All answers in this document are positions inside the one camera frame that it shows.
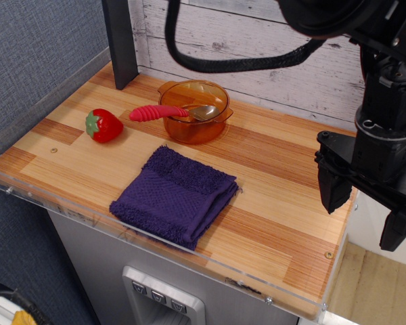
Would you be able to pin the dark grey vertical post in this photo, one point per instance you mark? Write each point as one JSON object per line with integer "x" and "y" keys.
{"x": 120, "y": 40}

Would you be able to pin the purple towel cloth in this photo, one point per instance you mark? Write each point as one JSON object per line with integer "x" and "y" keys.
{"x": 175, "y": 198}

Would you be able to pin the orange transparent pot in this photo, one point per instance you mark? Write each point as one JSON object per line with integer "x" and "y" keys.
{"x": 189, "y": 95}

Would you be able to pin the clear acrylic left guard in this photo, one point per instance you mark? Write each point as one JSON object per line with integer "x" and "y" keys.
{"x": 24, "y": 120}

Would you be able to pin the yellow object at corner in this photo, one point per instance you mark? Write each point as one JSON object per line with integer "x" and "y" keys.
{"x": 23, "y": 318}

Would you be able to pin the red toy strawberry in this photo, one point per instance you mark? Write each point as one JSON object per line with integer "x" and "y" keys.
{"x": 102, "y": 126}

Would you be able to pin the spoon with pink handle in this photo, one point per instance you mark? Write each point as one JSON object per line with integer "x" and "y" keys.
{"x": 153, "y": 112}

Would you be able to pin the clear acrylic front guard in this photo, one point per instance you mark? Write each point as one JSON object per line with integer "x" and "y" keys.
{"x": 267, "y": 262}

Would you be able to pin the clear acrylic guard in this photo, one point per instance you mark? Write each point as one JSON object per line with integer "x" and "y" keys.
{"x": 24, "y": 120}
{"x": 267, "y": 262}

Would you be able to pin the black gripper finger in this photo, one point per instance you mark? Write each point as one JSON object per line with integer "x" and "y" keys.
{"x": 394, "y": 231}
{"x": 335, "y": 188}

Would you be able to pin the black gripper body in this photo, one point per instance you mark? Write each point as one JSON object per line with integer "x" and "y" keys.
{"x": 375, "y": 159}

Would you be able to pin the silver dispenser panel with buttons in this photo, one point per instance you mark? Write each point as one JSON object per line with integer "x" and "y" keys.
{"x": 156, "y": 302}

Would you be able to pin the grey toy fridge cabinet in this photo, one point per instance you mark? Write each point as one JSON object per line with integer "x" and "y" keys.
{"x": 99, "y": 259}

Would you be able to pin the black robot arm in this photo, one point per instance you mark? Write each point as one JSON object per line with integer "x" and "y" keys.
{"x": 379, "y": 29}

